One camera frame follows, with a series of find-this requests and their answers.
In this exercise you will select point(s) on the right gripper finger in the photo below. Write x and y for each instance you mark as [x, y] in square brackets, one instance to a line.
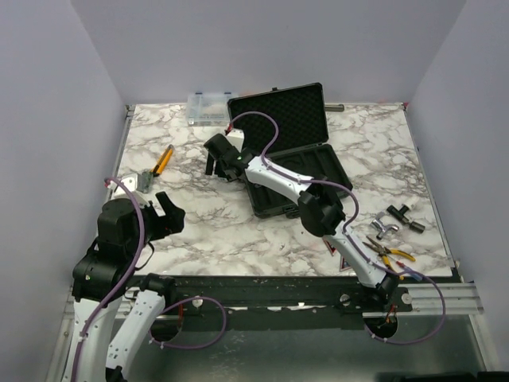
[218, 169]
[210, 165]

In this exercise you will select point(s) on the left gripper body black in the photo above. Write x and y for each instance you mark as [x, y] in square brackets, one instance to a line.
[154, 227]

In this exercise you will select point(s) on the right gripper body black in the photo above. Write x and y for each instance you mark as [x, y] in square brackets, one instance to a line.
[220, 170]

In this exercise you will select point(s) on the black poker set case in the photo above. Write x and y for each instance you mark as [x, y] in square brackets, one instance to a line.
[302, 143]

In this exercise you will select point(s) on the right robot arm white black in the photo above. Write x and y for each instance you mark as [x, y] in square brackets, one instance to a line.
[320, 209]

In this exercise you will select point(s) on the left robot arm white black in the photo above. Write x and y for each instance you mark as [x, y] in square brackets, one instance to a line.
[100, 282]

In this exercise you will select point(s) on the green blue poker chip stack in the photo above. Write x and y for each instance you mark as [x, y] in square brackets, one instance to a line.
[144, 181]

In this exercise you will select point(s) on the clear plastic organizer box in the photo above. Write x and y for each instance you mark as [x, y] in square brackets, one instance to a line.
[208, 108]

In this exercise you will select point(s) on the dark metal cylinder rod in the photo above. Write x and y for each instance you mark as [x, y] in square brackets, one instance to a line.
[334, 107]

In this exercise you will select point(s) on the upper triangular red black card box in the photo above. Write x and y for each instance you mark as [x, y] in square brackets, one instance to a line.
[330, 247]

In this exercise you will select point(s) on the triangular red black card box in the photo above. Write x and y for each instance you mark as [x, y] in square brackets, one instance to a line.
[330, 247]
[344, 265]

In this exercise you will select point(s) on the lower triangular red black card box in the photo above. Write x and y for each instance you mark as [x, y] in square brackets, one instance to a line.
[344, 265]

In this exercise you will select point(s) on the black T-shaped pipe fitting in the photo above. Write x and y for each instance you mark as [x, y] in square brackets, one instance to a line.
[400, 215]

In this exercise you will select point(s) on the small red blue screwdriver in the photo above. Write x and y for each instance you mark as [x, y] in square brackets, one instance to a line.
[406, 271]

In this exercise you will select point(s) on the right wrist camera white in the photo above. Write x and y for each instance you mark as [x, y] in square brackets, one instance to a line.
[235, 137]

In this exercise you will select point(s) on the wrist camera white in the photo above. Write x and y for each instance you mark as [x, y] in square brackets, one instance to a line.
[129, 181]
[235, 137]

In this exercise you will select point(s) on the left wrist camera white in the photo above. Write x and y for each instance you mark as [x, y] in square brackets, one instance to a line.
[129, 181]

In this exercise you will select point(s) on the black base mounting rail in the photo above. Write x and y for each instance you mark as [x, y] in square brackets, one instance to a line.
[270, 303]

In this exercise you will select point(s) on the yellow handled pliers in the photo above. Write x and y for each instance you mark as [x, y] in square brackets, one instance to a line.
[385, 252]

